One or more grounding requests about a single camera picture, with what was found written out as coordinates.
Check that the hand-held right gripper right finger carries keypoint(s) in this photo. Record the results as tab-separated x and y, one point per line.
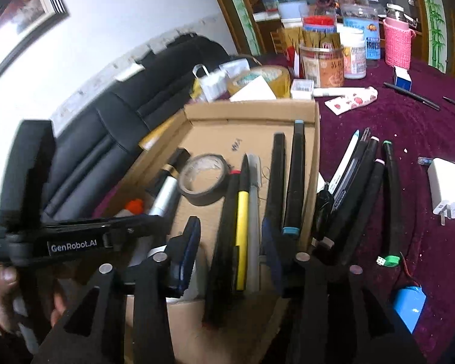
271	258

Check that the white card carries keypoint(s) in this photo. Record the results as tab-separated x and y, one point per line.
254	91

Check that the red box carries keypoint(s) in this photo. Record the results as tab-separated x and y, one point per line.
292	60

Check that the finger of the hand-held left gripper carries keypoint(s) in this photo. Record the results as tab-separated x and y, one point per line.
140	227

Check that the black tape roll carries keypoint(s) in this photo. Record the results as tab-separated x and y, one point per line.
201	197

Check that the blue white small box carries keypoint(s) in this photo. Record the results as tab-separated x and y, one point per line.
402	77

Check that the pink knitted bottle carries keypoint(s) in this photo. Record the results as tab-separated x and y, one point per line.
398	43

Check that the blue battery pack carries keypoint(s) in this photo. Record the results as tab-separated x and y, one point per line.
409	307

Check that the yellow black marker pen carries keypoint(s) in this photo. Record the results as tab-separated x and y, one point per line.
242	227

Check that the blue transparent pen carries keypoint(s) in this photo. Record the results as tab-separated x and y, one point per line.
424	160

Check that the purple tablecloth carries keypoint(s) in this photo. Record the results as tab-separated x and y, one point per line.
421	129

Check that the brown packing tape roll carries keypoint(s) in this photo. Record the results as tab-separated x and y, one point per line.
273	74

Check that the strawberry print tube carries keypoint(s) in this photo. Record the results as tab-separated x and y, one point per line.
352	98

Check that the black marker blue ends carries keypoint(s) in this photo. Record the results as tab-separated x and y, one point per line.
295	182

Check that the black marker green ends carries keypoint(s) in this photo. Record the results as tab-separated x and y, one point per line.
392	197

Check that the white jar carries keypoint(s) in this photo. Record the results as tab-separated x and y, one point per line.
354	60

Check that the blue label plastic jar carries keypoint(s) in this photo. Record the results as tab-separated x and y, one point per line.
364	26

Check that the cardboard box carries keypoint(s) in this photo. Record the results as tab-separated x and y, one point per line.
220	136

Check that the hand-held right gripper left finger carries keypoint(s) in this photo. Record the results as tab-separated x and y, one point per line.
189	250

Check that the framed picture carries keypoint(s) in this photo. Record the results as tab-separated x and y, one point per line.
22	3

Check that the white paper bag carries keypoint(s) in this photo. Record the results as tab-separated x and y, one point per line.
212	83

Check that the white flat charger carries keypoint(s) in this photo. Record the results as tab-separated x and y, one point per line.
445	185

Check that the person's left hand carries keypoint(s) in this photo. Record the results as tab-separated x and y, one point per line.
2	295

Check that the orange label clear jar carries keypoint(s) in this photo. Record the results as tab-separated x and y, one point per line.
322	68

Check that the bundle of black pens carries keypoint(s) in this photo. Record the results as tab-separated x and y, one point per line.
358	204

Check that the bamboo painting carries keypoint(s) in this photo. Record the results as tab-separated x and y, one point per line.
242	11
434	19

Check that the black fountain pen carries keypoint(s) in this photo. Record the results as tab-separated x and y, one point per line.
409	94

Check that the red lid patterned jar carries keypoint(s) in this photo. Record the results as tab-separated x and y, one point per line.
318	26

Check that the black leather chair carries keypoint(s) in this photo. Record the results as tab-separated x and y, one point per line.
110	121

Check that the white plastic container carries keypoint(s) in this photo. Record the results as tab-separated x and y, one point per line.
292	9

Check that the thick black marker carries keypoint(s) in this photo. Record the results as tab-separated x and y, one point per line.
276	182

